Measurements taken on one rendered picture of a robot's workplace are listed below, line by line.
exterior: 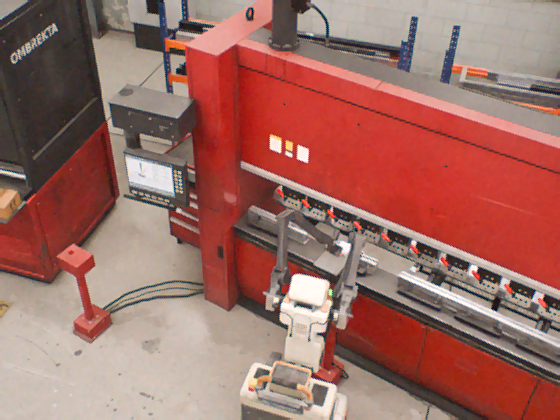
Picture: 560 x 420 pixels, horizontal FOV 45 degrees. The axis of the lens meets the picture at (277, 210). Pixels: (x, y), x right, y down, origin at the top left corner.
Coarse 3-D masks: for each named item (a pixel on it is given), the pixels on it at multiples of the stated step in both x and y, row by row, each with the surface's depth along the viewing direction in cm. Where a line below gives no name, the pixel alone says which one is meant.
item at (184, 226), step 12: (180, 144) 564; (192, 144) 565; (180, 156) 552; (192, 156) 552; (192, 168) 538; (192, 192) 556; (168, 204) 583; (192, 204) 562; (180, 216) 584; (192, 216) 571; (180, 228) 594; (192, 228) 581; (180, 240) 610; (192, 240) 594
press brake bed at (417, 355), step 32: (256, 256) 510; (288, 256) 490; (256, 288) 533; (288, 288) 510; (352, 320) 489; (384, 320) 469; (416, 320) 452; (352, 352) 521; (384, 352) 488; (416, 352) 469; (448, 352) 451; (480, 352) 434; (416, 384) 499; (448, 384) 469; (480, 384) 451; (512, 384) 434; (544, 384) 419; (480, 416) 479; (512, 416) 451; (544, 416) 434
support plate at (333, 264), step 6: (324, 252) 466; (318, 258) 462; (324, 258) 462; (330, 258) 462; (336, 258) 462; (342, 258) 462; (318, 264) 458; (324, 264) 458; (330, 264) 458; (336, 264) 458; (342, 264) 458; (330, 270) 453; (336, 270) 454
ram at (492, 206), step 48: (240, 96) 444; (288, 96) 421; (240, 144) 469; (336, 144) 420; (384, 144) 400; (432, 144) 381; (336, 192) 443; (384, 192) 420; (432, 192) 400; (480, 192) 381; (528, 192) 364; (480, 240) 399; (528, 240) 381
